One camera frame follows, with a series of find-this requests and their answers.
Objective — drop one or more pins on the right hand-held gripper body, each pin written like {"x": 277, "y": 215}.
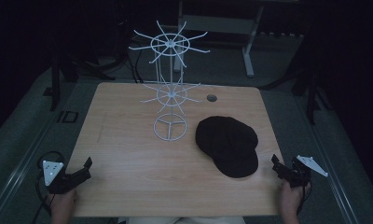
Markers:
{"x": 296, "y": 175}

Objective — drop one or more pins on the person's right hand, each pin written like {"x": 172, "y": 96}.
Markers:
{"x": 293, "y": 199}

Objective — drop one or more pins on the person's left hand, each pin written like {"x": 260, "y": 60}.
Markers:
{"x": 63, "y": 203}

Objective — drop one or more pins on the black metal stand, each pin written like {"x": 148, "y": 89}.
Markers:
{"x": 312, "y": 93}
{"x": 55, "y": 84}

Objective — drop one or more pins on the white desk frame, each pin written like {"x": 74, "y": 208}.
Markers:
{"x": 218, "y": 25}

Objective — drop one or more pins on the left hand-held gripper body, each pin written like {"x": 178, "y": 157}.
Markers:
{"x": 58, "y": 182}

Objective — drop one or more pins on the grey floor rail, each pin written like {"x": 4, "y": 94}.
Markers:
{"x": 16, "y": 174}
{"x": 334, "y": 174}

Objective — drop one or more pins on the person's light clothing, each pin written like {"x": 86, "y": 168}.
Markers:
{"x": 181, "y": 220}

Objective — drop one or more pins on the black cap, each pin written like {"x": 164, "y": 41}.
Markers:
{"x": 228, "y": 146}

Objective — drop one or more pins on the black floor bracket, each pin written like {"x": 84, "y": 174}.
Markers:
{"x": 68, "y": 117}

